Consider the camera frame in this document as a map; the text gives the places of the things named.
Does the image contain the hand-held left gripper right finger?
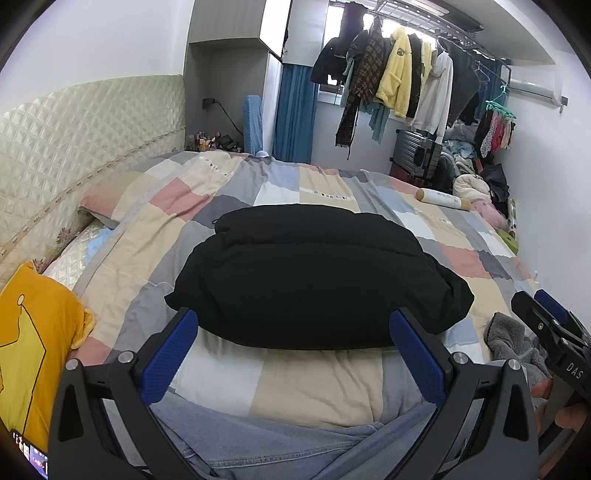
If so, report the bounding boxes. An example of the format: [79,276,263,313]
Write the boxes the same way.
[389,308,539,480]

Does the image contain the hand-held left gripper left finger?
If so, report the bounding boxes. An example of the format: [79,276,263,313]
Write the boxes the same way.
[46,308,218,480]

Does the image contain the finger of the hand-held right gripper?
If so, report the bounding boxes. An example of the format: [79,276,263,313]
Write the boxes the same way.
[510,291,559,354]
[532,288,573,326]

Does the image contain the black puffer jacket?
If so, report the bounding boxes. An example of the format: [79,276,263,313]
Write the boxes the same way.
[165,204,476,350]

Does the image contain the pile of clothes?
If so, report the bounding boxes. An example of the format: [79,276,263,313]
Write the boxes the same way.
[434,122,512,205]

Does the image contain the metal clothes rack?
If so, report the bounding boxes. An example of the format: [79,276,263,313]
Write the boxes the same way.
[329,0,512,63]

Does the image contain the person's right hand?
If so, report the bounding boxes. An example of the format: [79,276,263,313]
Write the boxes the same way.
[530,376,591,435]

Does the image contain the grey fleece blanket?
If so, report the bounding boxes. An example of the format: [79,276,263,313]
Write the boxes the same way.
[485,311,553,411]

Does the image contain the green white toy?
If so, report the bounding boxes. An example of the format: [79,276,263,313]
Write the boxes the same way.
[505,198,521,254]

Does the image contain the pink plush cushion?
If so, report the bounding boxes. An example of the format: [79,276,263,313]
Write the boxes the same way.
[475,200,509,230]

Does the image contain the yellow pillow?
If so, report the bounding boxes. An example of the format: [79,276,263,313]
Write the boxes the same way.
[0,262,96,455]

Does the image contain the white quilted floral sheet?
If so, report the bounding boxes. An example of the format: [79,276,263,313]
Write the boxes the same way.
[41,219,117,290]

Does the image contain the person's blue jeans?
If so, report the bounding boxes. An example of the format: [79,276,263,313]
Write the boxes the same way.
[151,391,445,480]

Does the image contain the cream plush cushion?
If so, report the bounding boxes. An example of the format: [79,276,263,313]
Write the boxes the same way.
[451,174,491,202]

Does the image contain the white cylindrical bolster pillow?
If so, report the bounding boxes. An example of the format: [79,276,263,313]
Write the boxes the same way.
[414,188,474,212]

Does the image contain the patchwork checked quilt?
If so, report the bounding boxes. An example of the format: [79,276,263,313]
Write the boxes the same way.
[44,150,539,430]

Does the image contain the pink pillow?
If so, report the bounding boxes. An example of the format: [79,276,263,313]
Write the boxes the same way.
[80,172,156,230]

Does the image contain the smartphone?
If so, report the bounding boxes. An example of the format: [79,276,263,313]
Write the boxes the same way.
[9,428,50,478]

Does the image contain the green clip hanger with socks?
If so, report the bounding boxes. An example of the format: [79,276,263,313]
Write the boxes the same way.
[479,84,518,158]

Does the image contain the grey suitcase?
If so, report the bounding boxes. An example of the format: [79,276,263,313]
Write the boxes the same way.
[392,130,445,182]

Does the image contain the white air conditioner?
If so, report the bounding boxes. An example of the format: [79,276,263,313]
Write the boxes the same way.
[507,78,570,108]

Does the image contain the row of cosmetic bottles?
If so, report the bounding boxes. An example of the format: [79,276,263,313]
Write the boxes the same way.
[186,131,242,153]

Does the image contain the cream quilted headboard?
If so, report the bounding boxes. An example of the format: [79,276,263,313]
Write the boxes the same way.
[0,74,187,291]

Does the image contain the dark grey sweater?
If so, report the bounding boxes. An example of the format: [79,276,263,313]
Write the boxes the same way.
[436,39,484,126]

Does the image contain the white hoodie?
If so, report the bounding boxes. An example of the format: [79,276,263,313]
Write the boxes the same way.
[410,48,455,136]

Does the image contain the teal hanging garment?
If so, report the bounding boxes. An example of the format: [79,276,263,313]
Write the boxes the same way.
[368,99,394,144]

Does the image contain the blue covered chair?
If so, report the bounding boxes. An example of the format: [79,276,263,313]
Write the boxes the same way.
[242,95,265,156]

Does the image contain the black printed garment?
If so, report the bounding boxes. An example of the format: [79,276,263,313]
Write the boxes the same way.
[403,34,435,121]

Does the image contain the blue curtain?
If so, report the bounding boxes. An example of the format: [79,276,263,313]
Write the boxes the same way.
[272,64,320,164]

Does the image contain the yellow fleece jacket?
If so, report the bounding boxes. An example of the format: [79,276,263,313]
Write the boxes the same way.
[375,26,419,119]

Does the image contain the brown plaid scarf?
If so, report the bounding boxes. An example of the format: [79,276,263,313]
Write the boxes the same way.
[335,18,389,149]

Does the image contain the grey white wardrobe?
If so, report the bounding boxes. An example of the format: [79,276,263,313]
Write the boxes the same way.
[184,0,295,154]

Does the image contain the hanging black jacket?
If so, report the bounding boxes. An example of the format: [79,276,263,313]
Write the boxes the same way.
[310,2,371,87]

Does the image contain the black wall plug with cable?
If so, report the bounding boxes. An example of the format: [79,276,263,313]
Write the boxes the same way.
[201,97,243,139]

